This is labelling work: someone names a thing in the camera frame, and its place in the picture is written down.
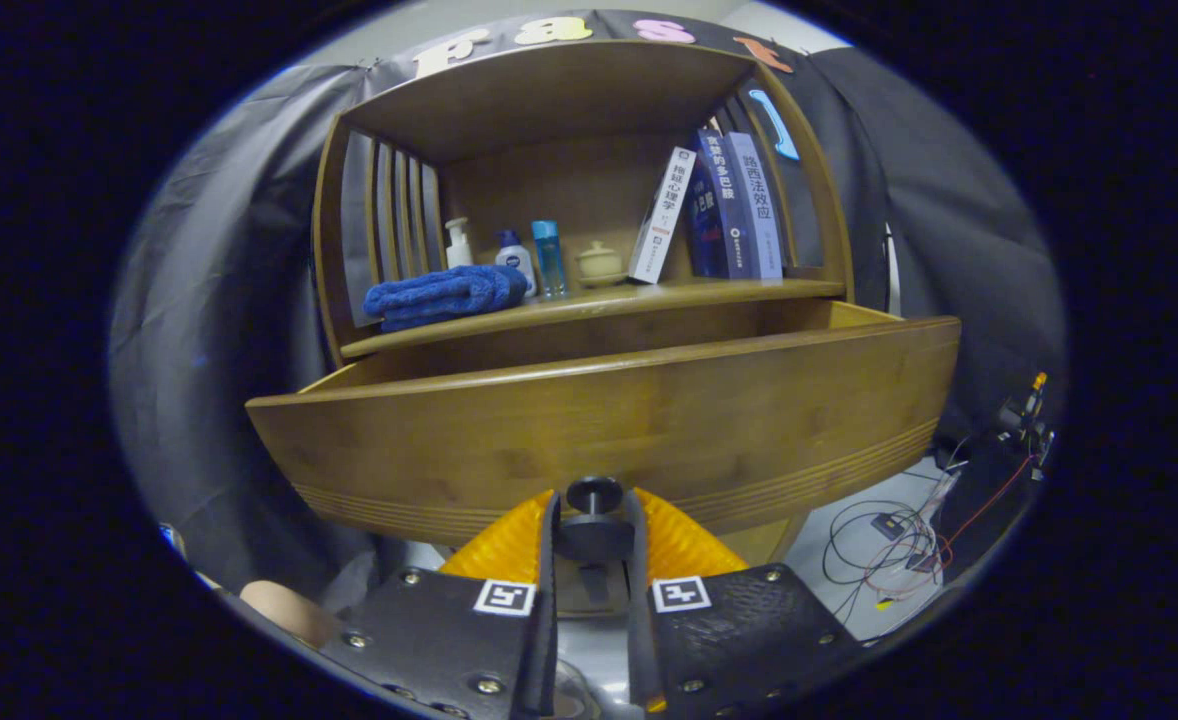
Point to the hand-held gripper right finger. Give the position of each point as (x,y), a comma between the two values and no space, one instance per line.
(637,600)

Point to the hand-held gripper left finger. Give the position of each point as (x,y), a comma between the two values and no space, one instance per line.
(547,620)

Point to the black drawer knob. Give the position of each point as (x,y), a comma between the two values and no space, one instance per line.
(594,495)

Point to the wooden drawer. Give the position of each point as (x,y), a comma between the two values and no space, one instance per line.
(599,420)

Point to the wooden countertop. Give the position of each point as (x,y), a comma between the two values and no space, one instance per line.
(589,300)

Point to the wooden cabinet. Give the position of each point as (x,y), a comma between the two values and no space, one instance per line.
(569,100)

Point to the cream lidded tea cup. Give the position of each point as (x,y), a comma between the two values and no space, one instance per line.
(600,265)

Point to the blue folded towel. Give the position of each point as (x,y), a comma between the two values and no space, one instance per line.
(439,295)

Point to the clear blue bottle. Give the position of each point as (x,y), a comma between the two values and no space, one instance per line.
(549,260)

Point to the white bottle with blue cap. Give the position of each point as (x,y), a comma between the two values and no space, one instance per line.
(515,262)

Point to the white pump bottle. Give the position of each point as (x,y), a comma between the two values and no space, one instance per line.
(459,250)

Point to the white book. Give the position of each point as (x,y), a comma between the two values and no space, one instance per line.
(661,215)

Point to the dark blue book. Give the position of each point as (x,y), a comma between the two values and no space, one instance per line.
(724,210)

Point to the pale grey-blue book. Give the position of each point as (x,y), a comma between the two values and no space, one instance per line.
(757,200)

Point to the black device with orange tip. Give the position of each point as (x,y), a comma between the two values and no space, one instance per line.
(1024,420)

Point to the black backdrop cloth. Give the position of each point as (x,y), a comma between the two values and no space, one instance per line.
(229,250)

